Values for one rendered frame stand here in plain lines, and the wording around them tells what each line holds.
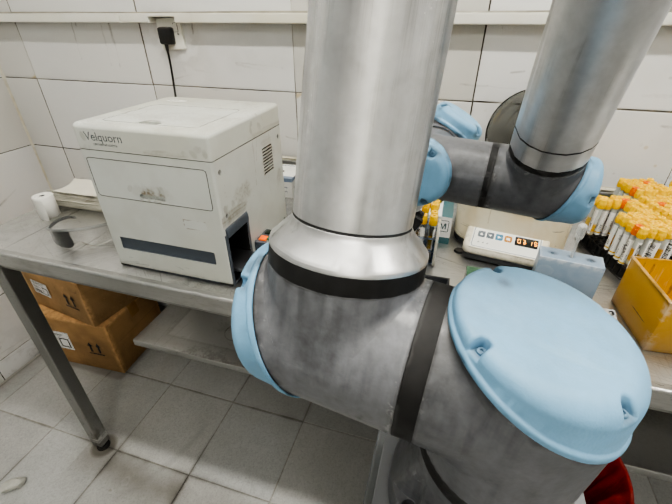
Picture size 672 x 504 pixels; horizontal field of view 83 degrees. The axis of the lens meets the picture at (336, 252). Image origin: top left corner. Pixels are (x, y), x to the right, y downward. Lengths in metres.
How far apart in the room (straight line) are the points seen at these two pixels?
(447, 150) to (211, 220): 0.44
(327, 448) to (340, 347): 1.31
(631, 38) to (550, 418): 0.26
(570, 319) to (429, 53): 0.17
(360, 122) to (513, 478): 0.22
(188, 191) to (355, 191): 0.52
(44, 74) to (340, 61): 1.70
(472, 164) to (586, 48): 0.15
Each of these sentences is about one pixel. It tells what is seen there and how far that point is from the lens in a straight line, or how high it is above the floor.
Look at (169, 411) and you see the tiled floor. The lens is 1.76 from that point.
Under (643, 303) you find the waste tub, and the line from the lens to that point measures 0.80.
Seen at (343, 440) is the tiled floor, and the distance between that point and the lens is 1.57.
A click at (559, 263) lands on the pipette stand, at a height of 0.97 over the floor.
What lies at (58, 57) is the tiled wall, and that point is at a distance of 1.80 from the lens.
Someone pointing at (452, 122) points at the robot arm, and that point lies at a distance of 0.54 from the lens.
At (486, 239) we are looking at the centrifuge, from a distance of 0.89.
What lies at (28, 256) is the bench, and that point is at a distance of 1.10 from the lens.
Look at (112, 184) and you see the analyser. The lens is 0.83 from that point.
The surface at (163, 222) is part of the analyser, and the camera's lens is 0.79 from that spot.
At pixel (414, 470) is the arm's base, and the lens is 0.36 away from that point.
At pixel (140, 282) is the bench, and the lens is 0.87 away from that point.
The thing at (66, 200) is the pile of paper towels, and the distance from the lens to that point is 1.31.
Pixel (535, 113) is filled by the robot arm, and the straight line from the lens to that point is 0.40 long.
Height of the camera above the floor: 1.33
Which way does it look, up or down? 32 degrees down
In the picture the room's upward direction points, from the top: straight up
